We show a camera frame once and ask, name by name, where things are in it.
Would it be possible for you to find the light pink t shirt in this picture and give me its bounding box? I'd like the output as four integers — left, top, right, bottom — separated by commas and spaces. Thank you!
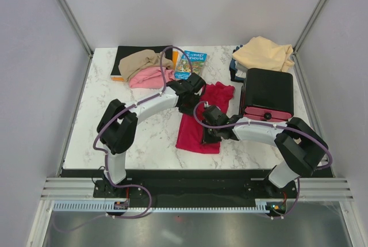
128, 66, 175, 89

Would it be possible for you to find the blue illustrated paperback book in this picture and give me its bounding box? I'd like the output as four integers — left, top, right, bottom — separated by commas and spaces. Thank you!
174, 51, 207, 80

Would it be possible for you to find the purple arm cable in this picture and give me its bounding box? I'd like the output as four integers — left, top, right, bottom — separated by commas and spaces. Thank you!
53, 45, 193, 233
193, 101, 335, 221

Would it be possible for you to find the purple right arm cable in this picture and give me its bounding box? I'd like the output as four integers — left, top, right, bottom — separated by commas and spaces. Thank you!
193, 101, 335, 221

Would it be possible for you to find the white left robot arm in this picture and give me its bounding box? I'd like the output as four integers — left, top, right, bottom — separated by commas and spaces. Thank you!
93, 73, 206, 197

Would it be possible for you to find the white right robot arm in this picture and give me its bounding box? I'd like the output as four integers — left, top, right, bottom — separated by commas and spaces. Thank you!
193, 101, 332, 197

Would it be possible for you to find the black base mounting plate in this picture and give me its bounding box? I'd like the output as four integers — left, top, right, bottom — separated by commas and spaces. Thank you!
93, 169, 297, 208

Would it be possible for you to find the black pink drawer organizer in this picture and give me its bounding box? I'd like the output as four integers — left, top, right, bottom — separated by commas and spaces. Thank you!
239, 68, 294, 122

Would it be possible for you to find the magenta t shirt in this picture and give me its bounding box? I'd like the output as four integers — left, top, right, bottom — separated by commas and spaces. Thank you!
175, 82, 235, 154

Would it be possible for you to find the aluminium frame post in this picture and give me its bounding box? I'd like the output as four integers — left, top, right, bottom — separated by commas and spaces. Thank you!
56, 0, 94, 58
293, 0, 328, 54

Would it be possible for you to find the beige t shirt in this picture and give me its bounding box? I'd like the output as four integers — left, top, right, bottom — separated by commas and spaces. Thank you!
118, 50, 174, 82

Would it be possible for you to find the white slotted cable duct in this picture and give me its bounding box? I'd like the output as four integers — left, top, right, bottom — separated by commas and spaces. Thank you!
52, 200, 270, 213

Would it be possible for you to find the left aluminium frame post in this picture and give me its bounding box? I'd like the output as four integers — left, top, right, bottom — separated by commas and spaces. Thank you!
56, 0, 94, 58

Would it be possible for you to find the black notebook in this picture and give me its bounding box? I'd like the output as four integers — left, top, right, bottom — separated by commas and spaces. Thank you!
116, 46, 166, 60

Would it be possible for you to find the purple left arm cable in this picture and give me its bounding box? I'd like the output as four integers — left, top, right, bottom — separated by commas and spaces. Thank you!
53, 45, 193, 233

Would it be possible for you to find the right aluminium frame post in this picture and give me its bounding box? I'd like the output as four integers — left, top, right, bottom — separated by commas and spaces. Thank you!
293, 0, 328, 54

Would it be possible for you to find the cream yellow t shirt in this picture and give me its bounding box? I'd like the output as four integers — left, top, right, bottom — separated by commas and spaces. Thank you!
232, 36, 294, 72

